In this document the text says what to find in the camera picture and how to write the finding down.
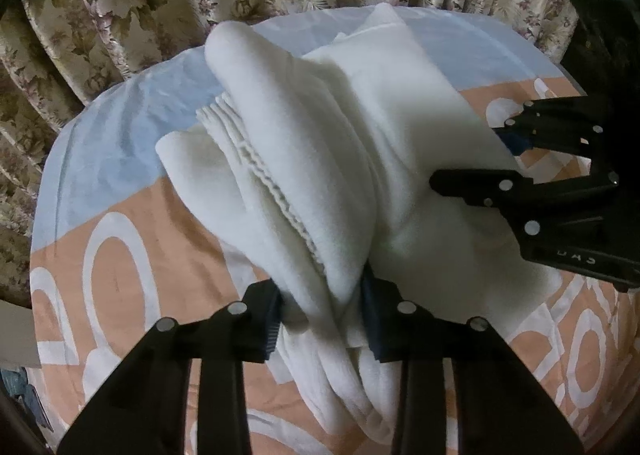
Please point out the dark blue cloth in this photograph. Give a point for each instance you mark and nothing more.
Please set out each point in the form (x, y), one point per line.
(22, 395)

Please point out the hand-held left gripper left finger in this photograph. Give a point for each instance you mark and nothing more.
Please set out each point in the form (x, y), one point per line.
(267, 315)

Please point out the blue and orange printed bedsheet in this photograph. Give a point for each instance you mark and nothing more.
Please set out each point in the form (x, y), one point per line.
(125, 145)

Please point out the white knit garment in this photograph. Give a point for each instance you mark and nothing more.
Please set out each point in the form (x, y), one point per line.
(360, 145)

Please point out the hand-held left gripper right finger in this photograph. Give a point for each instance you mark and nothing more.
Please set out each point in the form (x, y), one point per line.
(372, 320)

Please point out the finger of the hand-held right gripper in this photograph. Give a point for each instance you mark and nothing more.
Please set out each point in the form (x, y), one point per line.
(555, 117)
(500, 187)

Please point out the grey flat board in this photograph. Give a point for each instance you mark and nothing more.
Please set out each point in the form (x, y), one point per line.
(17, 335)

